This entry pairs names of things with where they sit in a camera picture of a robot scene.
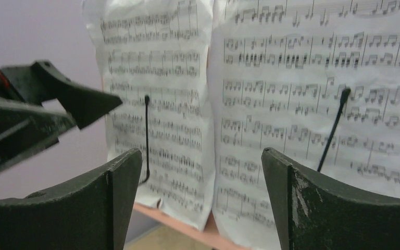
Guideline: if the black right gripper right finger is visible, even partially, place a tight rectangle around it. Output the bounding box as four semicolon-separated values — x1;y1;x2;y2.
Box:
261;147;400;249

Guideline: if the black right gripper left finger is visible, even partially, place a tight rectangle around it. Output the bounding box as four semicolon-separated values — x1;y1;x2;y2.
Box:
0;149;142;249

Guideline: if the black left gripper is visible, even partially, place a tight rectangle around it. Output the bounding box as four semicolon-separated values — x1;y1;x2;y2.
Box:
0;60;122;172

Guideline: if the pink folding music stand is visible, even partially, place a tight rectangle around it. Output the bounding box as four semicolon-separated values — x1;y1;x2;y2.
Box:
99;45;253;250

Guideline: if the sheet music paper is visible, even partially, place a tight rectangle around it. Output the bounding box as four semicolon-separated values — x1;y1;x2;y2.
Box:
82;0;215;230
209;1;400;249

